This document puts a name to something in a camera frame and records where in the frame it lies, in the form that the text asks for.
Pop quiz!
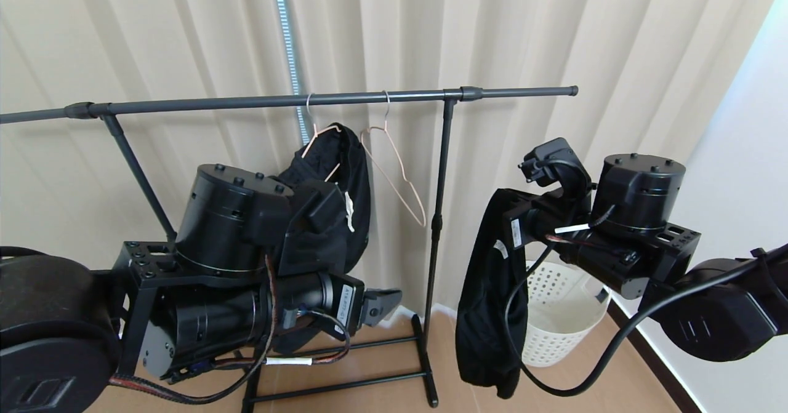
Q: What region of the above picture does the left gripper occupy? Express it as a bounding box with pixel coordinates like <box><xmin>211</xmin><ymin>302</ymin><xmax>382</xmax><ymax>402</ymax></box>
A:
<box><xmin>140</xmin><ymin>271</ymin><xmax>403</xmax><ymax>378</ymax></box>

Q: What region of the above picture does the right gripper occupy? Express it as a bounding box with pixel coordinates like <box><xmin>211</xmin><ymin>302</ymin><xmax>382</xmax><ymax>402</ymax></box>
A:
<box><xmin>502</xmin><ymin>200</ymin><xmax>654</xmax><ymax>300</ymax></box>

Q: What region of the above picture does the black garment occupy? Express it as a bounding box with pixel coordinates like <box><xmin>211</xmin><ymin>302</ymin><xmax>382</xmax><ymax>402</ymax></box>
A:
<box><xmin>271</xmin><ymin>122</ymin><xmax>372</xmax><ymax>355</ymax></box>
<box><xmin>456</xmin><ymin>188</ymin><xmax>531</xmax><ymax>400</ymax></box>

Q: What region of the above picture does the pink clothes hanger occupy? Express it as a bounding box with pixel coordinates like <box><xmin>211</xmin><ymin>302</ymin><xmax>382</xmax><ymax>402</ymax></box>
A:
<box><xmin>360</xmin><ymin>91</ymin><xmax>427</xmax><ymax>228</ymax></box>
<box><xmin>300</xmin><ymin>93</ymin><xmax>344</xmax><ymax>183</ymax></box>

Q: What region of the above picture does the white laundry basket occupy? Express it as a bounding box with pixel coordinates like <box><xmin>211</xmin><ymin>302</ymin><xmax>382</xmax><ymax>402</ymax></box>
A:
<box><xmin>520</xmin><ymin>260</ymin><xmax>611</xmax><ymax>367</ymax></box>

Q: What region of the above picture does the black clothes rack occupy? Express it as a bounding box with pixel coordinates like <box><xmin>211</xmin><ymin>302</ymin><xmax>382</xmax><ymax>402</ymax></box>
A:
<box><xmin>0</xmin><ymin>86</ymin><xmax>579</xmax><ymax>413</ymax></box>

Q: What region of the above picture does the beige curtain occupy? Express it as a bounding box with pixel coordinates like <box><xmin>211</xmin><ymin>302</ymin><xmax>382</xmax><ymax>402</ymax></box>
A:
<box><xmin>0</xmin><ymin>0</ymin><xmax>788</xmax><ymax>315</ymax></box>

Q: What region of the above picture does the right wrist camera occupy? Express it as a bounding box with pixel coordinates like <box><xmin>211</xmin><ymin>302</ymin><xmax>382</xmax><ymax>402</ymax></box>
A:
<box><xmin>519</xmin><ymin>137</ymin><xmax>593</xmax><ymax>199</ymax></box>

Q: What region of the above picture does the black cable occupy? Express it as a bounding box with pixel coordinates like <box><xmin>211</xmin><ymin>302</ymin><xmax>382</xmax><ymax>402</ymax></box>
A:
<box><xmin>505</xmin><ymin>244</ymin><xmax>788</xmax><ymax>398</ymax></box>

